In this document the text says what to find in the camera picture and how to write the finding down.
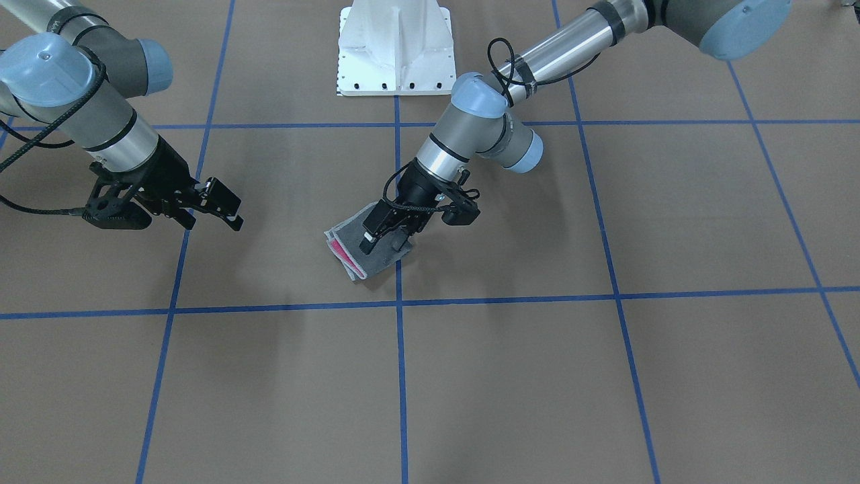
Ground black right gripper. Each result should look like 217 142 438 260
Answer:
134 137 245 232

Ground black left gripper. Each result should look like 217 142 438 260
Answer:
359 160 451 255

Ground pink towel with grey back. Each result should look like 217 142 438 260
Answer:
324 200 416 283

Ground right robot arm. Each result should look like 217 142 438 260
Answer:
2 1 243 231

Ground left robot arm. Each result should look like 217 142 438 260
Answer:
334 1 792 258

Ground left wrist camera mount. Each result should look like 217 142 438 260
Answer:
433 169 481 226

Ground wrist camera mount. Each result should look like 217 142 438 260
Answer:
433 169 481 226
82 161 153 230

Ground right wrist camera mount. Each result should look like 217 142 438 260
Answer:
82 161 153 230

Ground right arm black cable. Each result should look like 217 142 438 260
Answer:
0 54 108 217

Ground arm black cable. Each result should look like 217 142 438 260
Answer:
382 37 602 216
0 54 108 217

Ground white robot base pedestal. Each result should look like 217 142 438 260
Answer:
336 1 457 96

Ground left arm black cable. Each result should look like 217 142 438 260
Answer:
382 37 602 216

